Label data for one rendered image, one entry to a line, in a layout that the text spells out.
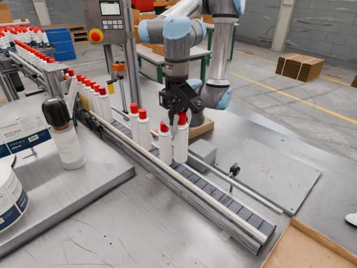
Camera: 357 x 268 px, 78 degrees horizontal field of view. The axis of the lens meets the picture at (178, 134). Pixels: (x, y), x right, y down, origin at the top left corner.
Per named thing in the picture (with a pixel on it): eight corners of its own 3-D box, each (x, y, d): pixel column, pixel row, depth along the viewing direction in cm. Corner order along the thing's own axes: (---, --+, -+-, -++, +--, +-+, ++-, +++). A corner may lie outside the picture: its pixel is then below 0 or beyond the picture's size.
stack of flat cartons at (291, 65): (273, 73, 443) (278, 57, 425) (288, 67, 471) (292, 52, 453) (305, 82, 402) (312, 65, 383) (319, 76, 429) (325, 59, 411)
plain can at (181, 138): (171, 159, 86) (170, 113, 74) (180, 153, 89) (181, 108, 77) (180, 166, 83) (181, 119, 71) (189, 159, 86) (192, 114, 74)
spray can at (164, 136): (157, 162, 95) (154, 122, 83) (166, 157, 98) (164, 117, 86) (165, 168, 92) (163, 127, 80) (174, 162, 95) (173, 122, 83)
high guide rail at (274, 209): (99, 101, 128) (99, 99, 127) (101, 100, 129) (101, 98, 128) (280, 216, 66) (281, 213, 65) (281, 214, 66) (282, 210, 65)
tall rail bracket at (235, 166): (218, 199, 85) (223, 168, 76) (229, 189, 89) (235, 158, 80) (225, 204, 83) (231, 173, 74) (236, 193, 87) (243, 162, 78)
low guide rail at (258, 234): (90, 114, 127) (88, 110, 126) (91, 113, 127) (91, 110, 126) (264, 243, 64) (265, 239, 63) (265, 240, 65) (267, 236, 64)
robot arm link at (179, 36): (196, 16, 61) (184, 20, 54) (195, 56, 67) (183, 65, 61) (171, 14, 63) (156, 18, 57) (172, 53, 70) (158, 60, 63)
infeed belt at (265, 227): (54, 93, 163) (53, 88, 161) (66, 90, 168) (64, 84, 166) (260, 252, 68) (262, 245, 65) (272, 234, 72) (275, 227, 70)
